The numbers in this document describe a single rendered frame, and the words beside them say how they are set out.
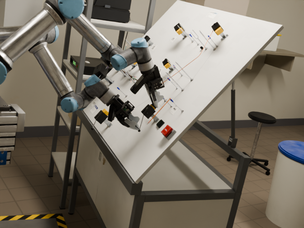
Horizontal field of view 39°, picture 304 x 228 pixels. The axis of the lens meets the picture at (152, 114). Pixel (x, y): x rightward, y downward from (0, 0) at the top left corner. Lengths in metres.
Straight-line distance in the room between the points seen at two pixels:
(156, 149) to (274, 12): 4.51
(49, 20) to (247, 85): 4.77
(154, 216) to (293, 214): 1.90
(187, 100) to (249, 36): 0.45
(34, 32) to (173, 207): 1.08
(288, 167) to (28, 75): 2.64
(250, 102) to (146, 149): 4.45
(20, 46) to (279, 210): 2.76
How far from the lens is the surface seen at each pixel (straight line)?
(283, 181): 3.82
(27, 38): 1.81
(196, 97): 2.16
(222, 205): 2.38
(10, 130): 2.03
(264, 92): 6.64
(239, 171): 2.34
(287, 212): 3.90
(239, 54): 2.19
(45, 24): 1.82
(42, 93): 4.66
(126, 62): 2.03
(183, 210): 2.27
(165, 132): 2.07
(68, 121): 3.36
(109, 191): 2.50
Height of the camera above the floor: 1.76
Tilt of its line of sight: 16 degrees down
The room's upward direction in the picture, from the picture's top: 11 degrees clockwise
